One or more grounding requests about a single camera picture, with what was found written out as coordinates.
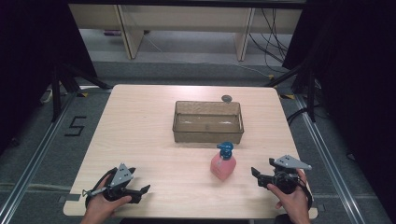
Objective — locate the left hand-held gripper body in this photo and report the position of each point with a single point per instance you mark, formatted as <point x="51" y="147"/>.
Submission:
<point x="120" y="176"/>

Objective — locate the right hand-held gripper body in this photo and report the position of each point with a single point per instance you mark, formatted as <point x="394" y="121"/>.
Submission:
<point x="285" y="177"/>

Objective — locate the pink soap bottle blue pump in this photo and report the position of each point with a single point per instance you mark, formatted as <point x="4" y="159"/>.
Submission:
<point x="223" y="165"/>

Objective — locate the translucent brown plastic box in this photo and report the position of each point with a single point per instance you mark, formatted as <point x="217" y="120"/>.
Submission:
<point x="208" y="124"/>

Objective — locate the person's right hand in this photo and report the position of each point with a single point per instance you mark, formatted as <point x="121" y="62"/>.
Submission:
<point x="292" y="200"/>

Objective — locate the person's left hand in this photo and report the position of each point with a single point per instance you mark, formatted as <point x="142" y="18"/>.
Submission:
<point x="102" y="206"/>

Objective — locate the round grey table grommet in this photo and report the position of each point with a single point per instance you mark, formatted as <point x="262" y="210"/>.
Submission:
<point x="226" y="98"/>

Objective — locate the black metal stand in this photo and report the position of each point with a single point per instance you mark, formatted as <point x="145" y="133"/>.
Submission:
<point x="56" y="93"/>
<point x="310" y="93"/>

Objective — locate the black curtain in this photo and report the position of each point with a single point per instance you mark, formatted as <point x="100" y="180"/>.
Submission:
<point x="358" y="77"/>
<point x="34" y="62"/>

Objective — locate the beige wooden desk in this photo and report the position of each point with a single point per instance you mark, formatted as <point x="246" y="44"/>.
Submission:
<point x="186" y="18"/>

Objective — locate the metal floor rail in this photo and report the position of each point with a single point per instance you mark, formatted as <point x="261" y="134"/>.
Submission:
<point x="330" y="168"/>
<point x="34" y="161"/>

